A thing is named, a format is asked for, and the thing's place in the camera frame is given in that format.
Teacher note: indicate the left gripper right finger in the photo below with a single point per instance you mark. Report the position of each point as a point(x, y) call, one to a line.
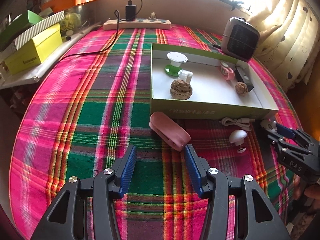
point(196, 170)

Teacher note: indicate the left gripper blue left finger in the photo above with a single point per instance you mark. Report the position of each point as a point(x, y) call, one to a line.
point(126, 169)

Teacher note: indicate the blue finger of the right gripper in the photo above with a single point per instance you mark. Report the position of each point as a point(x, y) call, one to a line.
point(285, 131)
point(271, 135)

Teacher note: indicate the black remote with round button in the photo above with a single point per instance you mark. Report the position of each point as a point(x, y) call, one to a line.
point(242, 76)

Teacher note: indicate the green white spool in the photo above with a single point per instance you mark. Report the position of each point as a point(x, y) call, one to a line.
point(176, 60)

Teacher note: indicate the person's hand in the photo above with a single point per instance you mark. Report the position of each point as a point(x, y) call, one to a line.
point(312, 191)

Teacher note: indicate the white smiley face toy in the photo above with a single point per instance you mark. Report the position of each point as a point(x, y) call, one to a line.
point(270, 126)

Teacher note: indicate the pink oblong case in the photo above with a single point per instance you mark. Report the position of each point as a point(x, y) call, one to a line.
point(173, 134)

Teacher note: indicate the white mushroom shaped lamp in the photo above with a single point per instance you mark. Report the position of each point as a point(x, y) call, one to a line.
point(237, 138)

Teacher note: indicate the walnut inside box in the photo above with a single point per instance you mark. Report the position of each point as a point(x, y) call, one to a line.
point(241, 88)

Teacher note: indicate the plaid pink green cloth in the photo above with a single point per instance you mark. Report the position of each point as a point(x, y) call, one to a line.
point(90, 107)

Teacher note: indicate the pink clip with green disc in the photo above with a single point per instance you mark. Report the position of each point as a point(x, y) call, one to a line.
point(226, 71)

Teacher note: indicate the walnut on cloth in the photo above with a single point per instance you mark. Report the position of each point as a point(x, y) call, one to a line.
point(180, 90)

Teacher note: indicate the green white cardboard box tray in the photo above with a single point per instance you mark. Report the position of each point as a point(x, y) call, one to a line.
point(213, 97)

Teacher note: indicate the small white round cap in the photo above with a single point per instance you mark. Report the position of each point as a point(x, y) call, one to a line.
point(185, 76)

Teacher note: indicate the cream heart pattern curtain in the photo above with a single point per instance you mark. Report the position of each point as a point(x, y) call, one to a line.
point(289, 40)

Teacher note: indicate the beige desktop fan heater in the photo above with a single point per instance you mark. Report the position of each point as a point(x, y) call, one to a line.
point(239, 39)

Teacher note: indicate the beige power strip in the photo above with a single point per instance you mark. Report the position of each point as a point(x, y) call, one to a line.
point(137, 23)

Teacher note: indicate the yellow green shoe box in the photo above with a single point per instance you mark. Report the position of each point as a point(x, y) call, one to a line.
point(35, 51)

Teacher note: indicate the small plug on strip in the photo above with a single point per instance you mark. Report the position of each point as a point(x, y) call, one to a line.
point(152, 17)

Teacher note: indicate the green yellow figurine jar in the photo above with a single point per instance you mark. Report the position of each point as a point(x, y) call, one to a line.
point(70, 24)

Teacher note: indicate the striped white box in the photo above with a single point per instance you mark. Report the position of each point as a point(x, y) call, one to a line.
point(37, 28)

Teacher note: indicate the green open box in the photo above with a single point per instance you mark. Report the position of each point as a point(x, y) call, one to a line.
point(20, 24)

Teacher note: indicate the black charger with cable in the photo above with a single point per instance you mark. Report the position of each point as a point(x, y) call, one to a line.
point(130, 15)

